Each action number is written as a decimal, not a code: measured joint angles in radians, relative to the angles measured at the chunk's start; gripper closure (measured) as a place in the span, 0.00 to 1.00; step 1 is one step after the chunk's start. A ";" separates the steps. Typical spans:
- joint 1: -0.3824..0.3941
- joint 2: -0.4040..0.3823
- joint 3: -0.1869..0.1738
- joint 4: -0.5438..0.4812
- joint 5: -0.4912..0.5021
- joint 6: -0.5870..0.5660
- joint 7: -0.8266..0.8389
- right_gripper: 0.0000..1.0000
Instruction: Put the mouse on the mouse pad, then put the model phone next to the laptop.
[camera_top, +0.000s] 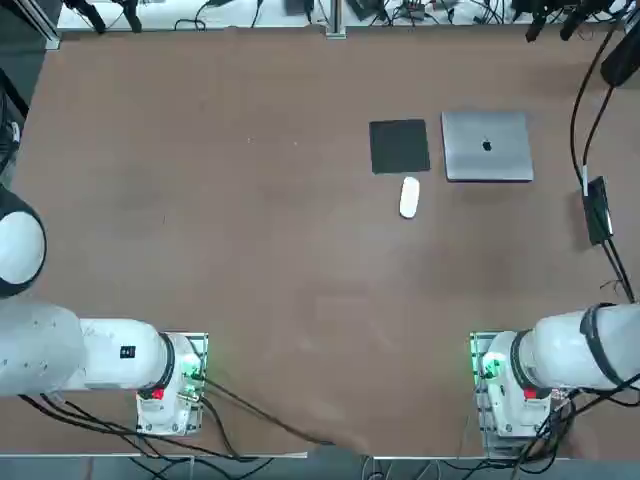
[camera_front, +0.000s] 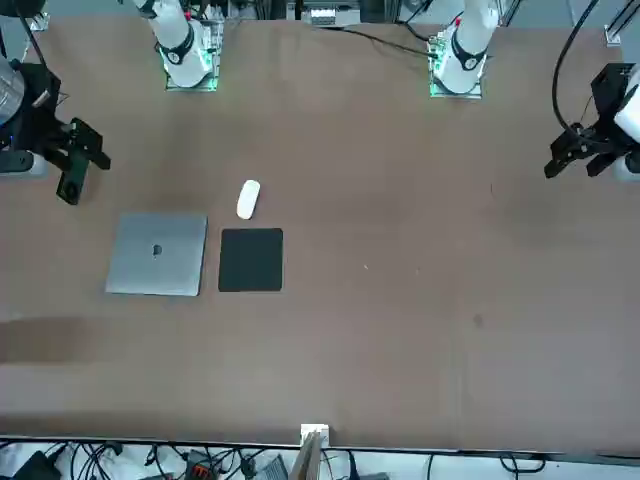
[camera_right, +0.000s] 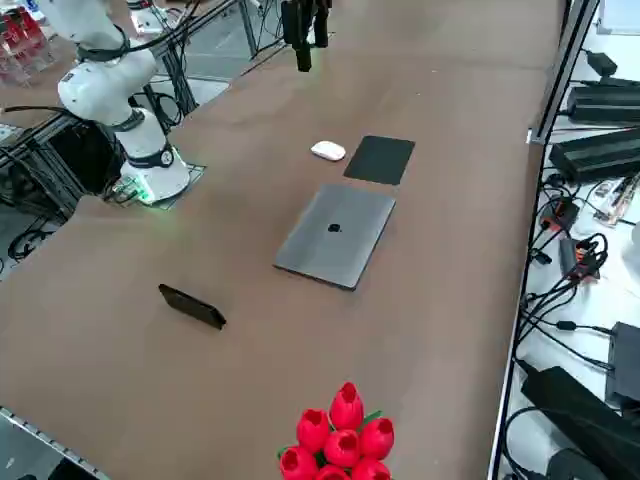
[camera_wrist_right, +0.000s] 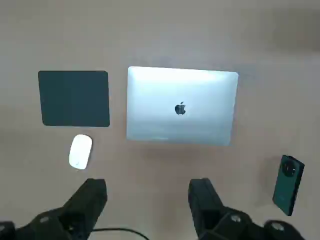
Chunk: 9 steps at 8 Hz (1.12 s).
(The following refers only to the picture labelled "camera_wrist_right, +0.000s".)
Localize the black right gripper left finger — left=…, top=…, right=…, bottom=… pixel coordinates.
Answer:
left=0, top=178, right=108, bottom=240

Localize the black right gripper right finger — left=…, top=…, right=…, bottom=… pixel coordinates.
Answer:
left=188, top=177, right=310, bottom=240

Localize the white wireless mouse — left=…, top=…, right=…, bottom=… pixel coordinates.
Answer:
left=68, top=134, right=93, bottom=171

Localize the dark green model phone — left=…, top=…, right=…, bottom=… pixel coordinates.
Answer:
left=271, top=154, right=305, bottom=217

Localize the dark square mouse pad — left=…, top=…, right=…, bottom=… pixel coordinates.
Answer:
left=37, top=70, right=111, bottom=128

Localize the silver closed laptop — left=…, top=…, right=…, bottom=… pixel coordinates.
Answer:
left=126, top=65, right=240, bottom=147

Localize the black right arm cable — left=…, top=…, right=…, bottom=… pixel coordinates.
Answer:
left=91, top=226, right=151, bottom=240

